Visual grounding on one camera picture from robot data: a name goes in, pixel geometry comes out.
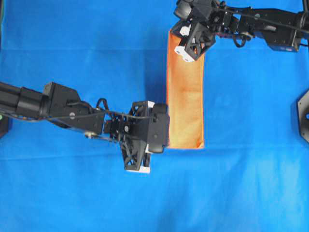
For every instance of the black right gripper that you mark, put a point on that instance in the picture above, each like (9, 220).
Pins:
(196, 39)

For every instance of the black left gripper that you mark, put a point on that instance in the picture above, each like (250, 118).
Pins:
(135, 152)

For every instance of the orange towel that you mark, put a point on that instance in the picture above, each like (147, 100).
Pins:
(185, 99)

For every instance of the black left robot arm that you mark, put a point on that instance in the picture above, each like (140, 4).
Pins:
(63, 107)

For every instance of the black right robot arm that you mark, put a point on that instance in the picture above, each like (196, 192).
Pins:
(200, 21)

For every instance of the blue table cloth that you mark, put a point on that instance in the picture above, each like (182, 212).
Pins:
(252, 175)

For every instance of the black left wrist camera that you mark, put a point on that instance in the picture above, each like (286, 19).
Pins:
(151, 124)

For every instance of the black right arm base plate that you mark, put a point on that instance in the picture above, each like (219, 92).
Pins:
(303, 116)

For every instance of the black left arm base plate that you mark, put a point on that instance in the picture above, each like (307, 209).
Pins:
(5, 124)

